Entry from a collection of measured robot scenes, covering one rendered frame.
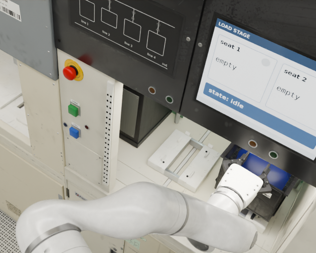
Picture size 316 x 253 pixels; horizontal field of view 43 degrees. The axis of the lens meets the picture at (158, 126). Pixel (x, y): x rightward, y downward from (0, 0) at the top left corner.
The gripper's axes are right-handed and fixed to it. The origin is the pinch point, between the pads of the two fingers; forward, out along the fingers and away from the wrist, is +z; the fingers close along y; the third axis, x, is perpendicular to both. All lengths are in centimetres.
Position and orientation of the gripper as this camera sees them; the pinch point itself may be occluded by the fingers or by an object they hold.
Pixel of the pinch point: (255, 163)
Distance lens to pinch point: 119.9
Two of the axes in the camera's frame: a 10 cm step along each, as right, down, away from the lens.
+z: 5.9, -5.4, 6.0
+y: 8.0, 5.0, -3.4
